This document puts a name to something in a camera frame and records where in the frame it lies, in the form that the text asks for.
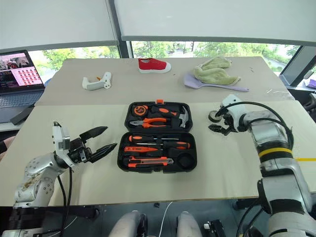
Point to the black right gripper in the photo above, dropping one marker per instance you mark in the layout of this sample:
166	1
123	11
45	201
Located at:
229	127

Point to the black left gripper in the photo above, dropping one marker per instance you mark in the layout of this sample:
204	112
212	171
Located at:
79	150

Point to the grey tape roll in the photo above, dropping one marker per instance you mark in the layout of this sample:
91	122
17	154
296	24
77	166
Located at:
212	118

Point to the black orange screwdriver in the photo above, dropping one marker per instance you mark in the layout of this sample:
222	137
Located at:
135	138
180	145

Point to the orange voltage tester pen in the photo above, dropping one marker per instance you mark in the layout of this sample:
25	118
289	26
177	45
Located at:
138	148

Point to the orange black utility knife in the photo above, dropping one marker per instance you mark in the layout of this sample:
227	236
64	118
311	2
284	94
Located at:
148	161

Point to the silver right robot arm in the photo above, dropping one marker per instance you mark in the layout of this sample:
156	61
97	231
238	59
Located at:
271	133

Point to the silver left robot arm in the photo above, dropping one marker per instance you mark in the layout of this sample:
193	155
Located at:
37	177

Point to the black tool case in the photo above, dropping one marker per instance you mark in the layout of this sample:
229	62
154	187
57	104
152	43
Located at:
148	169

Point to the claw hammer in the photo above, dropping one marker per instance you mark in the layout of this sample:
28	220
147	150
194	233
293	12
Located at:
184	117

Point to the green towel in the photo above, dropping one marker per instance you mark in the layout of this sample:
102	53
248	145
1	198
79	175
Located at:
212	74

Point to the purple spatula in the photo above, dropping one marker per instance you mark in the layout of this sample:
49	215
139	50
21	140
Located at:
190	81

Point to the orange black tape measure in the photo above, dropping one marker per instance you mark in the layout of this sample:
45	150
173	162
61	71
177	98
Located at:
139	110

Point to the black table foot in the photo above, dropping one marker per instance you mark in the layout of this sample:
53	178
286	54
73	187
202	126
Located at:
81	212

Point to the black flat phone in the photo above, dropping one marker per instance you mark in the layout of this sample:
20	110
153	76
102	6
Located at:
21	115

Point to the grey rounded leg shell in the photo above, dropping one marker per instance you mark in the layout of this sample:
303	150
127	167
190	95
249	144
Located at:
188	223
128	223

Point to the red canvas shoe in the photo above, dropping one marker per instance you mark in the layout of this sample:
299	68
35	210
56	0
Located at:
151	64

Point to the dark side desk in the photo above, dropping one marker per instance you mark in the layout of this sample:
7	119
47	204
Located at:
301	90

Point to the seated person's leg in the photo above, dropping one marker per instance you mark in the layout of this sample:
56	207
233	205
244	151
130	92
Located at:
10	142

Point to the open laptop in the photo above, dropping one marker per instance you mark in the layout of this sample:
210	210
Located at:
19	98

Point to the white side desk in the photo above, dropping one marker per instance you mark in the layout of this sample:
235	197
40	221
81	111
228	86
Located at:
7	126

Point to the grey window pillar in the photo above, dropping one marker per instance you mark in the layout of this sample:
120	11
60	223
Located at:
124	49

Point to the yellow strip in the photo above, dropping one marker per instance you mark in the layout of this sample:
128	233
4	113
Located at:
306	159

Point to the purple object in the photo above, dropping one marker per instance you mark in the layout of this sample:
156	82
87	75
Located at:
313	83

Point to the white roller blind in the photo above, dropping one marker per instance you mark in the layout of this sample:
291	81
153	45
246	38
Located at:
54	19
217	17

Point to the black floor device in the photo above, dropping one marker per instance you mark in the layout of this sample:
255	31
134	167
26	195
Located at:
217	229

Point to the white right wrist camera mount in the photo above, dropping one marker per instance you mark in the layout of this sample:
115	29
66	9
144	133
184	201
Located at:
237	118

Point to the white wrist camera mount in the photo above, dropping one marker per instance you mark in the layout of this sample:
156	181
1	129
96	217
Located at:
59	138
237	118

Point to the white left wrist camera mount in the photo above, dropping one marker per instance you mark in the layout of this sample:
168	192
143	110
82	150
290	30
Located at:
59	138

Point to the white plastic bracket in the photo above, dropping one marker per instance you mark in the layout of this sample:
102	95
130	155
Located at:
93	86

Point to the dark slanted window frame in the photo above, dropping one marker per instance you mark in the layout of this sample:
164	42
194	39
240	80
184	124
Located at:
296	66

